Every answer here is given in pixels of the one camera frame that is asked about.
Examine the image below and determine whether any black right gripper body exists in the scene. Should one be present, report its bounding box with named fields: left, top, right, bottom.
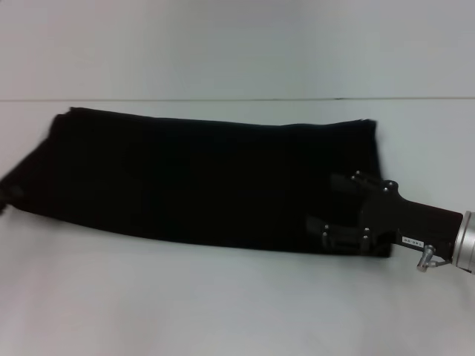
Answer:
left=356, top=180, right=465, bottom=257

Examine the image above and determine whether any right arm cable with plug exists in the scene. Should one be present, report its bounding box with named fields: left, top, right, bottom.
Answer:
left=416, top=243, right=453, bottom=274

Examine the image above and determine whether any black shirt with FREE print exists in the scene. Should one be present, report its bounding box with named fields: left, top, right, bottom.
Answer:
left=7, top=106, right=394, bottom=258

